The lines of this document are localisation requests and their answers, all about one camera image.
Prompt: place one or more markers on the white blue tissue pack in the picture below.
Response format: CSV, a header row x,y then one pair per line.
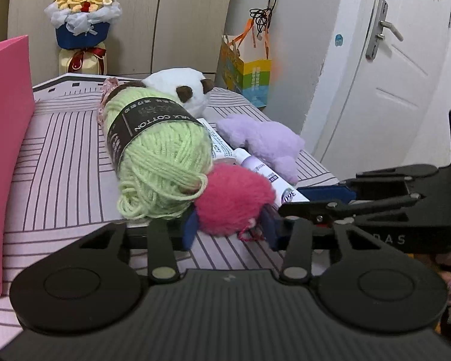
x,y
222,152

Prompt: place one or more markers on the pink fluffy pompom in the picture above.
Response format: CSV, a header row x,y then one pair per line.
x,y
233,200

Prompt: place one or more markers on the silver door handle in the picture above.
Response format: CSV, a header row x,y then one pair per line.
x,y
379,24

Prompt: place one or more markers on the purple plush toy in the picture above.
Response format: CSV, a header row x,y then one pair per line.
x,y
272,142

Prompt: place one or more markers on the green yarn skein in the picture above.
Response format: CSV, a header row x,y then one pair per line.
x,y
161,154

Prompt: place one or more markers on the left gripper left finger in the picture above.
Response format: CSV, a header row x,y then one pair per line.
x,y
164,238

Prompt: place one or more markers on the beige wardrobe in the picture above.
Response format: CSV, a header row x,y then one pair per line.
x,y
150,35

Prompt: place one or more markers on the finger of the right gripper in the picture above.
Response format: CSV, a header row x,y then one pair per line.
x,y
359,189
325,212

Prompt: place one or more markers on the red white tube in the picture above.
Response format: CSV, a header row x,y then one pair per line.
x,y
284,192

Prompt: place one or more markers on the colourful paper gift bag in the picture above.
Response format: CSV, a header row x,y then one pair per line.
x,y
245,64

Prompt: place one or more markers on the white door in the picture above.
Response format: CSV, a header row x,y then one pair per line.
x,y
393,110

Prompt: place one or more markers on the pink storage box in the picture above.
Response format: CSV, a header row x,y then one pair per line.
x,y
16,108

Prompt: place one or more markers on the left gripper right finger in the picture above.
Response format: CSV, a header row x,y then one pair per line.
x,y
294,236

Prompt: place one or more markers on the blue wall sticker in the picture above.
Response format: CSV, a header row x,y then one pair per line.
x,y
338,41

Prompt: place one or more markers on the coin flower bouquet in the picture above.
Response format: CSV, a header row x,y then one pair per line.
x,y
81,28

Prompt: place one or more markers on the white brown plush toy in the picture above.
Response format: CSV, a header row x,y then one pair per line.
x,y
190,87

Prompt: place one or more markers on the pink floral scrunchie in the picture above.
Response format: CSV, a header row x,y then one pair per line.
x,y
108,86

